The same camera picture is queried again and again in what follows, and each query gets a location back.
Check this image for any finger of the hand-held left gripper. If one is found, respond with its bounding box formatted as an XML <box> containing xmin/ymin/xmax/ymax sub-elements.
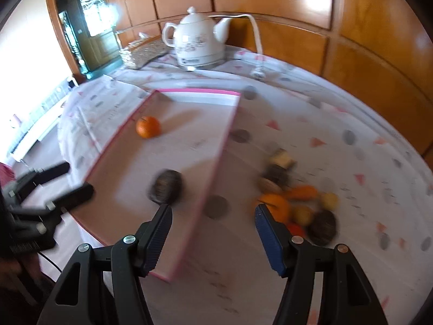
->
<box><xmin>14</xmin><ymin>183</ymin><xmax>94</xmax><ymax>225</ymax></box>
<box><xmin>14</xmin><ymin>162</ymin><xmax>70</xmax><ymax>197</ymax></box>

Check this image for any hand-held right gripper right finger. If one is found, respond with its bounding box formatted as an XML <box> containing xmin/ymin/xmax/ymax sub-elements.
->
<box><xmin>254</xmin><ymin>204</ymin><xmax>389</xmax><ymax>325</ymax></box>

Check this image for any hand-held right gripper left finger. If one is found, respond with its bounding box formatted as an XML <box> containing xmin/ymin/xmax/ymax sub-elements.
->
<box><xmin>37</xmin><ymin>204</ymin><xmax>174</xmax><ymax>325</ymax></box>

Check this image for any red tomato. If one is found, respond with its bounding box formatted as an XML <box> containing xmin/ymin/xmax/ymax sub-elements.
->
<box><xmin>287</xmin><ymin>223</ymin><xmax>307</xmax><ymax>238</ymax></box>

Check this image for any large orange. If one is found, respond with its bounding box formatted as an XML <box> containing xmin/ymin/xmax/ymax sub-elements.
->
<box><xmin>259</xmin><ymin>194</ymin><xmax>292</xmax><ymax>224</ymax></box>

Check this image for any small carrot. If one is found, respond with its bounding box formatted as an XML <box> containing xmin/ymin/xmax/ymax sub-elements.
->
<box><xmin>284</xmin><ymin>186</ymin><xmax>319</xmax><ymax>201</ymax></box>

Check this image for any orange with stem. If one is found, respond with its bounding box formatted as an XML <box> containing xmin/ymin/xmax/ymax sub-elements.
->
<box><xmin>136</xmin><ymin>116</ymin><xmax>161</xmax><ymax>139</ymax></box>

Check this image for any pink-rimmed cardboard tray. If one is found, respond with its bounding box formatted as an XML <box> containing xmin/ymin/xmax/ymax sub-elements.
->
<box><xmin>75</xmin><ymin>89</ymin><xmax>241</xmax><ymax>282</ymax></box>

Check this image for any dark red cloth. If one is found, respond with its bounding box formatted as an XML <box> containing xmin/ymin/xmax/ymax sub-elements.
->
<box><xmin>0</xmin><ymin>162</ymin><xmax>17</xmax><ymax>185</ymax></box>

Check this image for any round wood slice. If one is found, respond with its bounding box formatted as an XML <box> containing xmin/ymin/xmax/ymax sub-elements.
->
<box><xmin>259</xmin><ymin>165</ymin><xmax>289</xmax><ymax>194</ymax></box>

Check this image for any white patterned tablecloth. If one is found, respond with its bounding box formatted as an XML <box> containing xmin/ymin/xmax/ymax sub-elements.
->
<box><xmin>57</xmin><ymin>45</ymin><xmax>433</xmax><ymax>325</ymax></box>

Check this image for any wooden door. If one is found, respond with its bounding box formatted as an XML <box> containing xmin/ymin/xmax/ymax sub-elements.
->
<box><xmin>45</xmin><ymin>0</ymin><xmax>124</xmax><ymax>82</ymax></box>

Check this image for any patterned tissue box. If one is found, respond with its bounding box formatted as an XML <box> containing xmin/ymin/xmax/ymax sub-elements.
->
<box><xmin>119</xmin><ymin>34</ymin><xmax>169</xmax><ymax>70</ymax></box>

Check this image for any silver kettle base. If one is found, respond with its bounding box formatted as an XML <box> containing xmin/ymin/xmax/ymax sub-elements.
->
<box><xmin>178</xmin><ymin>56</ymin><xmax>228</xmax><ymax>72</ymax></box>

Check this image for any white ceramic electric kettle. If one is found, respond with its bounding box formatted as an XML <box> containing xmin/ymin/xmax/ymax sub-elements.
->
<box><xmin>162</xmin><ymin>6</ymin><xmax>234</xmax><ymax>68</ymax></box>

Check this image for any black cable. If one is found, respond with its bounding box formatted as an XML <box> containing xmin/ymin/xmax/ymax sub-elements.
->
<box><xmin>38</xmin><ymin>251</ymin><xmax>64</xmax><ymax>274</ymax></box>

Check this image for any white power cord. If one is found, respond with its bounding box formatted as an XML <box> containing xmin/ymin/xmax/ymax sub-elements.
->
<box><xmin>207</xmin><ymin>14</ymin><xmax>266</xmax><ymax>72</ymax></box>

